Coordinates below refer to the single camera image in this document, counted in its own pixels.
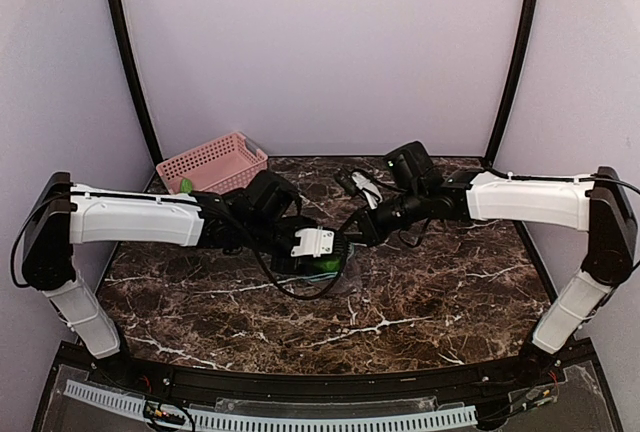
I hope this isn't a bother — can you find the pink plastic basket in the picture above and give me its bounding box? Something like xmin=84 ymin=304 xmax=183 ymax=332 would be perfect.
xmin=156 ymin=132 xmax=268 ymax=194

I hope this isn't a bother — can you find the black frame post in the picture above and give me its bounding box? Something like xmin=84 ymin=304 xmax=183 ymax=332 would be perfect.
xmin=482 ymin=0 xmax=537 ymax=167
xmin=107 ymin=0 xmax=163 ymax=165

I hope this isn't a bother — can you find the white slotted cable duct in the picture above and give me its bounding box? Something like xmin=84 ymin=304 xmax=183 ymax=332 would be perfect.
xmin=63 ymin=379 xmax=478 ymax=431

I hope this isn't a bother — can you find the clear zip bag blue seal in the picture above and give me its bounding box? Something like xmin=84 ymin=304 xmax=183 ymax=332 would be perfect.
xmin=273 ymin=245 xmax=362 ymax=297

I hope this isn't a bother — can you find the black left frame post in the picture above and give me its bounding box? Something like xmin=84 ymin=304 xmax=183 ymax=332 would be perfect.
xmin=107 ymin=0 xmax=163 ymax=165

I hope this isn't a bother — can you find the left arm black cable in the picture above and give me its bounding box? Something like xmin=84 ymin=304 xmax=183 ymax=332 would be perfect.
xmin=249 ymin=241 xmax=346 ymax=301

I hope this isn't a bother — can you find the black right frame post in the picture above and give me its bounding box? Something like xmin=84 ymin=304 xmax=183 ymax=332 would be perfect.
xmin=482 ymin=0 xmax=537 ymax=167

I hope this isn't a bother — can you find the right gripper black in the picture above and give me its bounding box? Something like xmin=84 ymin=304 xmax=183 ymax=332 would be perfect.
xmin=336 ymin=184 xmax=428 ymax=246

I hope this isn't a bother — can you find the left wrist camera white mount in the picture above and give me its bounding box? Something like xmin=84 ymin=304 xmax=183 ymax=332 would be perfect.
xmin=290 ymin=228 xmax=335 ymax=258

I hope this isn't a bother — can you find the green fake vegetable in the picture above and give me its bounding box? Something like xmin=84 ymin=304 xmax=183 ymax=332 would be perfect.
xmin=310 ymin=258 xmax=342 ymax=274

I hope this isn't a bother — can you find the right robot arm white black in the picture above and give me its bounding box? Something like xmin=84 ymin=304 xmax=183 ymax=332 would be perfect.
xmin=335 ymin=141 xmax=639 ymax=386

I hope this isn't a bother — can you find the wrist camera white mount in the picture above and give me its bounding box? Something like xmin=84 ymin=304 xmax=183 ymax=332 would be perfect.
xmin=334 ymin=169 xmax=383 ymax=209
xmin=290 ymin=228 xmax=335 ymax=258

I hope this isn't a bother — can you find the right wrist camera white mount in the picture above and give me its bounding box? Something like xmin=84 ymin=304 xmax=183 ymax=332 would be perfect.
xmin=334 ymin=169 xmax=383 ymax=209

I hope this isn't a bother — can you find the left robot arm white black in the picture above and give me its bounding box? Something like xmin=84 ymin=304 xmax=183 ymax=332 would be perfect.
xmin=9 ymin=170 xmax=350 ymax=388

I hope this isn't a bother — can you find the black front aluminium rail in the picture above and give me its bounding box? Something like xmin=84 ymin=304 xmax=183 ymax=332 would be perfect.
xmin=77 ymin=356 xmax=550 ymax=405

